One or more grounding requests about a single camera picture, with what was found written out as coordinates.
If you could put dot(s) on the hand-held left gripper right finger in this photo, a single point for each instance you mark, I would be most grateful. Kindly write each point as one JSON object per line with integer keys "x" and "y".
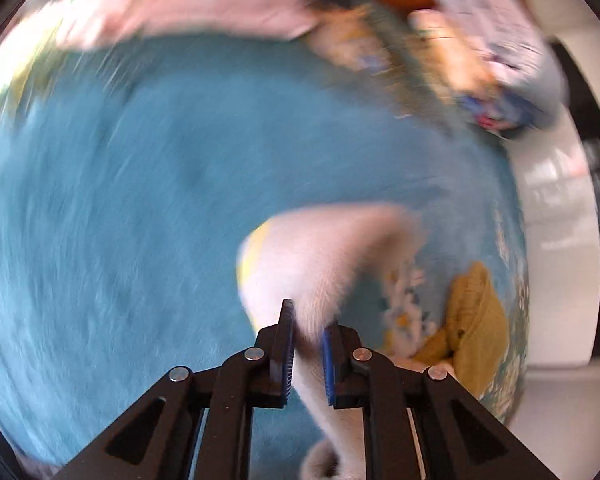
{"x": 327, "y": 365}

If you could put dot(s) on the pink garment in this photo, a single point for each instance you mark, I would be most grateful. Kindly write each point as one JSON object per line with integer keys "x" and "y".
{"x": 200, "y": 10}

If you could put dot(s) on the mustard yellow knit garment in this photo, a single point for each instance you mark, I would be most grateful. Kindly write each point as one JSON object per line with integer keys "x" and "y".
{"x": 472, "y": 327}

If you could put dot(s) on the white printed garment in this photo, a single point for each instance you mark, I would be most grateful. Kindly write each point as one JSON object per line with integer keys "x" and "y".
{"x": 500, "y": 35}

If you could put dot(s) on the colourful printed garment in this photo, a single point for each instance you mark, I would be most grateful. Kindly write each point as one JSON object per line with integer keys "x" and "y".
{"x": 395, "y": 60}

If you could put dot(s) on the floral printed cloth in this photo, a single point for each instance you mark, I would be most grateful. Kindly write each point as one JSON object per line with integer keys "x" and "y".
{"x": 407, "y": 305}

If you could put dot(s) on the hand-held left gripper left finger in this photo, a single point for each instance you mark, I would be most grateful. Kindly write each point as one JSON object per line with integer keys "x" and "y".
{"x": 286, "y": 360}

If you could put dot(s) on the teal fleece blanket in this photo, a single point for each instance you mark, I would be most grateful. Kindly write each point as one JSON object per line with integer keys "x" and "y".
{"x": 155, "y": 210}

